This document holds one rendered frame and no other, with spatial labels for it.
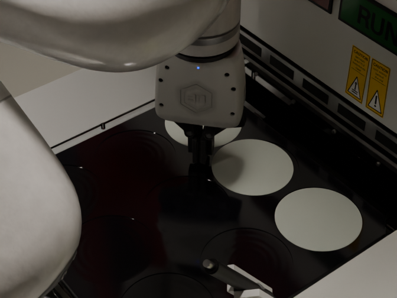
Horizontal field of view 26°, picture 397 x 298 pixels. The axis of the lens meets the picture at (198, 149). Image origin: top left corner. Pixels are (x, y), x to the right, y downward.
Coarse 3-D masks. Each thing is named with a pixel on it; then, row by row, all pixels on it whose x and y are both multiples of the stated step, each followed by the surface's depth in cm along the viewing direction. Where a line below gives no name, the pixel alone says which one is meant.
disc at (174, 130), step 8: (168, 128) 111; (176, 128) 111; (232, 128) 111; (240, 128) 111; (176, 136) 110; (184, 136) 110; (216, 136) 110; (224, 136) 110; (232, 136) 110; (184, 144) 109; (216, 144) 109
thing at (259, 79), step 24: (264, 72) 113; (288, 96) 111; (264, 120) 118; (312, 120) 109; (336, 120) 106; (312, 144) 113; (360, 144) 103; (336, 168) 109; (384, 168) 101; (360, 192) 107
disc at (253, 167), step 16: (240, 144) 109; (256, 144) 109; (272, 144) 109; (224, 160) 106; (240, 160) 106; (256, 160) 106; (272, 160) 106; (288, 160) 106; (224, 176) 104; (240, 176) 104; (256, 176) 104; (272, 176) 104; (288, 176) 104; (240, 192) 102; (256, 192) 102; (272, 192) 102
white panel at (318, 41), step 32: (256, 0) 110; (288, 0) 104; (384, 0) 91; (256, 32) 113; (288, 32) 107; (320, 32) 102; (352, 32) 97; (320, 64) 105; (384, 64) 95; (256, 96) 120; (384, 128) 101; (352, 160) 111; (384, 192) 106
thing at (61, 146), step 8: (144, 104) 114; (152, 104) 114; (128, 112) 113; (136, 112) 113; (112, 120) 112; (120, 120) 112; (96, 128) 111; (104, 128) 111; (80, 136) 109; (88, 136) 110; (56, 144) 108; (64, 144) 108; (72, 144) 109; (56, 152) 108
